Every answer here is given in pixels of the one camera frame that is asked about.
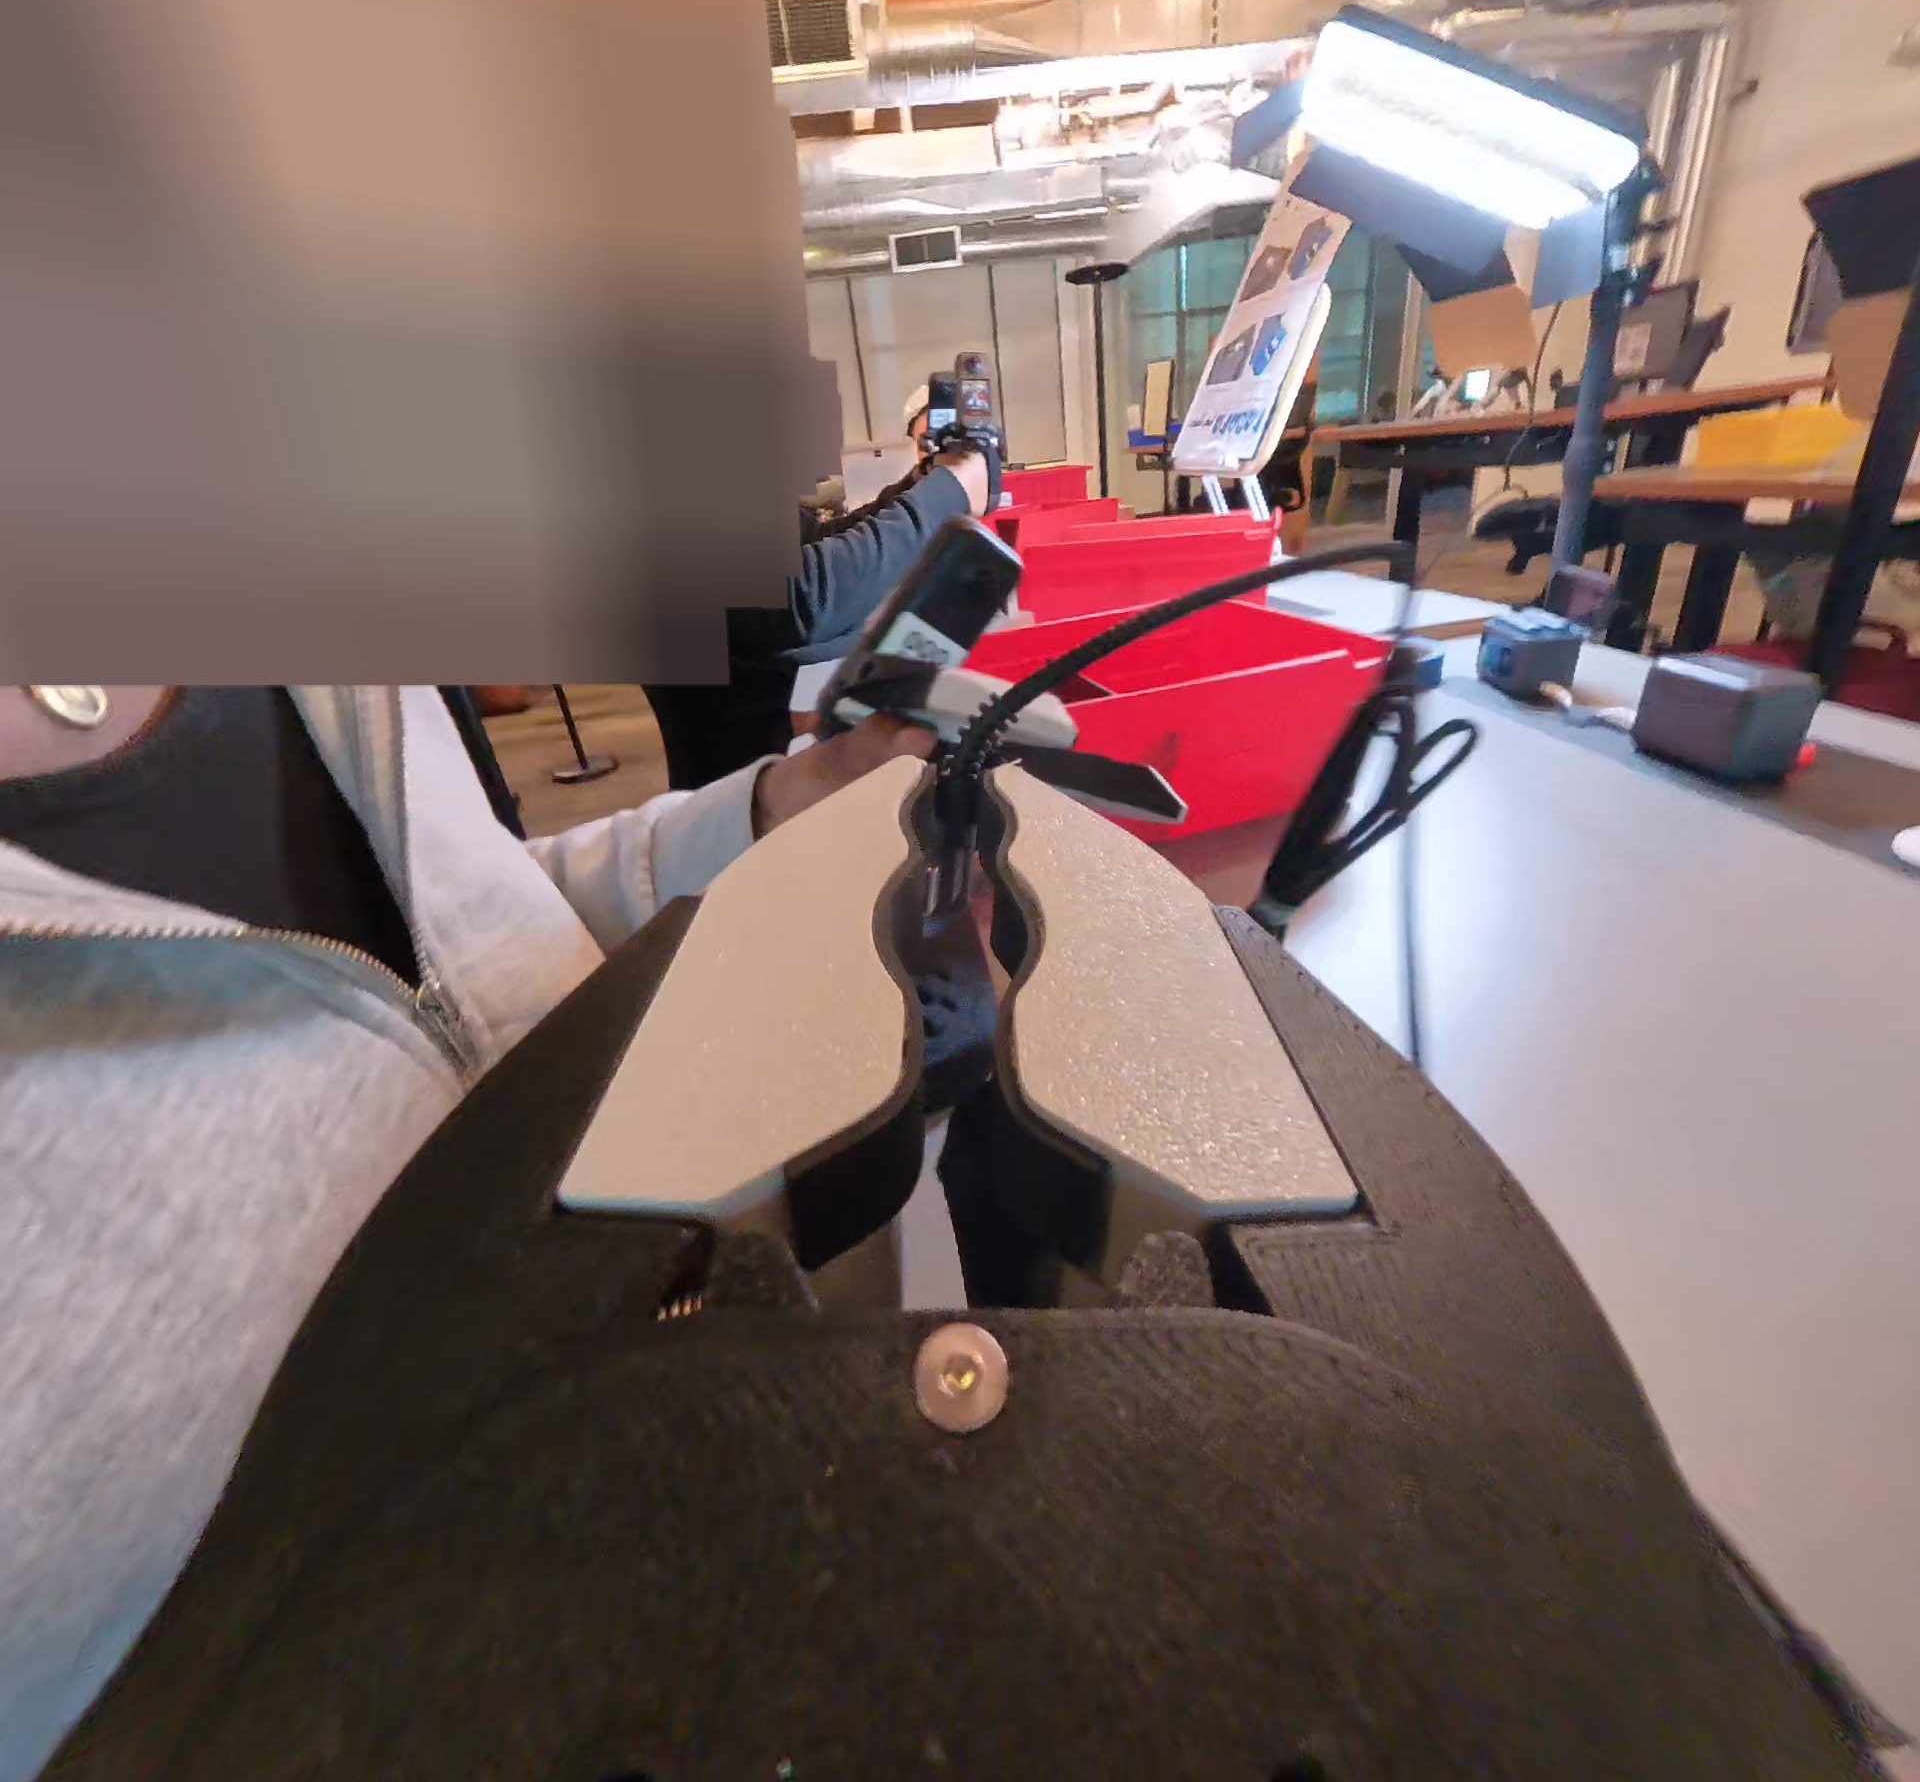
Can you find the black stanchion post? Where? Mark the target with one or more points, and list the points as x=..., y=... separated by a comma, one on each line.
x=582, y=766

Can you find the person's left hand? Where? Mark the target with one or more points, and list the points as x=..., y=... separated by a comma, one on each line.
x=827, y=763

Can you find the gold pendant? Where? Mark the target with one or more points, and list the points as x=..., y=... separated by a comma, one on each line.
x=69, y=704

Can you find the black light stand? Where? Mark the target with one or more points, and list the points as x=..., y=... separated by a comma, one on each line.
x=1590, y=431

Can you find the wooden workbench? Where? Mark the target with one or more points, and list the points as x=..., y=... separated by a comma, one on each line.
x=1499, y=419
x=1725, y=485

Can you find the computer monitor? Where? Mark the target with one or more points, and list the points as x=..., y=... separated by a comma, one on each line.
x=1666, y=335

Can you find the person's left forearm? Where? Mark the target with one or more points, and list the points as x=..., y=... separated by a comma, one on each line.
x=645, y=852

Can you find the dark grey box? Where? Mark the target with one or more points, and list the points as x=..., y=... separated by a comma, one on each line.
x=1725, y=718

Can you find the yellow plastic bin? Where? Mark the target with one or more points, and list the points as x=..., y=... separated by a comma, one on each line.
x=1777, y=440

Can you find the person's black shirt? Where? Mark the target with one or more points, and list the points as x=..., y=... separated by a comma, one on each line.
x=224, y=821

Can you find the white display stand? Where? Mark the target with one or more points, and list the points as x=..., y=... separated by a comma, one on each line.
x=1222, y=492

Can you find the red plastic bin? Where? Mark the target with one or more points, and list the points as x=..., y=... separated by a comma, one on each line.
x=1059, y=523
x=1141, y=567
x=1246, y=718
x=1045, y=485

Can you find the blue grey device box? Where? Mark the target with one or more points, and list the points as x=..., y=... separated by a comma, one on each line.
x=1530, y=658

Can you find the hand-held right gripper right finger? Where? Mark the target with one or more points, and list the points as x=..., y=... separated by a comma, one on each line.
x=1185, y=1034

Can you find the printed instruction sheet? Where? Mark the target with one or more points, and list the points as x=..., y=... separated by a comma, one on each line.
x=1246, y=342

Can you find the dark light shade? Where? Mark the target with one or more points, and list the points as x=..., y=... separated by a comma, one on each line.
x=1868, y=236

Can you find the small dark box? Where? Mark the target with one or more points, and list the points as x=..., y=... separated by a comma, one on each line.
x=1585, y=595

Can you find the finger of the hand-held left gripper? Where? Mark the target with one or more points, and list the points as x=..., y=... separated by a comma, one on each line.
x=998, y=709
x=1141, y=795

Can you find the blue tape roll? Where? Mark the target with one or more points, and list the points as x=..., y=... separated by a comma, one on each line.
x=1429, y=666

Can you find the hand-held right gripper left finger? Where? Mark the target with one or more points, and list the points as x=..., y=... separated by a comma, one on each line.
x=750, y=1002

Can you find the led light panel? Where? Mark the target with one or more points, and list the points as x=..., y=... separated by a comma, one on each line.
x=1455, y=118

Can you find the black office chair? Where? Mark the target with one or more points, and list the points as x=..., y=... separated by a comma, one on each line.
x=1522, y=530

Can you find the cardboard light shade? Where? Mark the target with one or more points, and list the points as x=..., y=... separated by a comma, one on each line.
x=1486, y=327

